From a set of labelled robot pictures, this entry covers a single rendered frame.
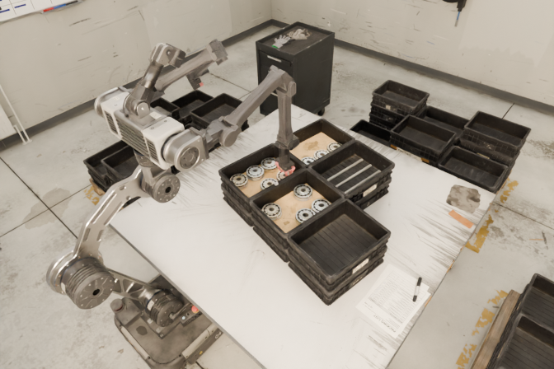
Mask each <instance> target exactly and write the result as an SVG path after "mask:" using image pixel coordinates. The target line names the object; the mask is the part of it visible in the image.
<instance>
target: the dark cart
mask: <svg viewBox="0 0 554 369"><path fill-rule="evenodd" d="M299 29H301V30H304V29H307V30H308V31H310V32H312V34H311V35H309V36H308V37H307V39H306V40H293V41H291V42H292V43H291V44H287V45H283V46H281V47H279V48H275V47H273V46H272V45H273V44H275V38H278V39H279V38H280V36H279V35H282V38H283V37H284V35H285V36H287V34H288V33H289V32H290V31H293V30H299ZM334 43H335V32H332V31H329V30H324V29H322V28H319V27H315V26H311V25H308V24H305V23H302V22H299V21H296V22H294V23H293V24H291V25H289V26H286V27H285V28H283V29H281V30H277V31H276V32H274V33H272V34H270V35H267V36H266V37H264V38H262V39H260V40H257V41H256V64H257V76H258V86H259V85H260V84H261V83H262V82H263V81H264V79H265V78H266V77H267V75H268V74H269V71H270V67H271V66H272V65H274V66H276V67H277V68H278V69H281V70H283V71H285V72H286V73H287V74H288V75H290V76H291V77H292V78H293V79H294V82H295V83H296V93H295V94H294V95H293V96H291V104H292V105H296V106H297V107H299V108H301V109H304V110H306V111H308V112H311V113H313V114H316V113H318V115H320V116H322V115H323V114H324V112H325V107H326V106H328V105H329V104H330V99H331V78H332V66H333V54H334ZM277 109H278V96H277V92H276V89H275V90H274V91H273V92H272V93H271V94H270V95H269V96H268V97H267V98H266V99H265V100H264V101H263V102H262V103H261V105H260V114H263V115H264V116H265V117H266V116H267V115H268V114H271V113H272V112H274V111H275V110H277Z"/></svg>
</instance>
